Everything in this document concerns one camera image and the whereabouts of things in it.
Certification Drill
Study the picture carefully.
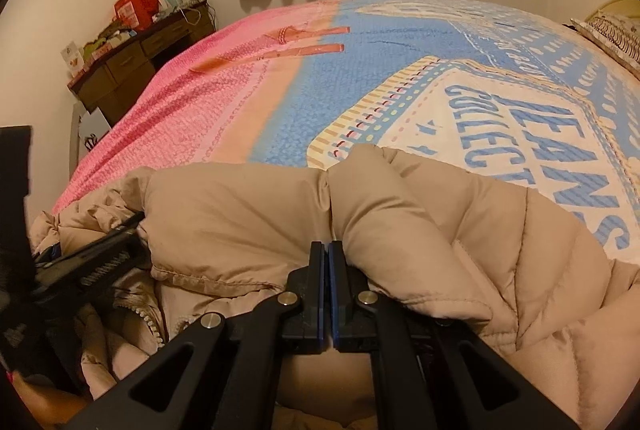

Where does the red bag on desk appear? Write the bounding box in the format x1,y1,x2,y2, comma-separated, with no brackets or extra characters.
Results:
114,0,160,32

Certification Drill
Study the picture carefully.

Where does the cream round headboard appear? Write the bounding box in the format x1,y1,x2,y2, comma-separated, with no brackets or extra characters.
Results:
587,0,640,20

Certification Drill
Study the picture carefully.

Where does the white paper bag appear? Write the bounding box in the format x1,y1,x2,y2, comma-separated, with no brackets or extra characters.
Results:
68,102,111,176

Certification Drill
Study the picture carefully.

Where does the patterned pillow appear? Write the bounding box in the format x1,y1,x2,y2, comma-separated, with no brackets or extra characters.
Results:
570,11,640,78

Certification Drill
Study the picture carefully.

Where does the clutter on desk top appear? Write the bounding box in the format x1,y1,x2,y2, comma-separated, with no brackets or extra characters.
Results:
61,0,201,79

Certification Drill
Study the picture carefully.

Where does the pink and blue bedspread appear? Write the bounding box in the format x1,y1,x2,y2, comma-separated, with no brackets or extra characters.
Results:
58,0,639,262

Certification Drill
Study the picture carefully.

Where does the beige puffer jacket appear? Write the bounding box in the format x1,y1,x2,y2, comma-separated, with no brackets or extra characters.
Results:
30,145,639,429

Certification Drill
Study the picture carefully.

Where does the dark wooden desk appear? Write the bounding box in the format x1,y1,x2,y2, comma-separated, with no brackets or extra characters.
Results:
68,0,216,125

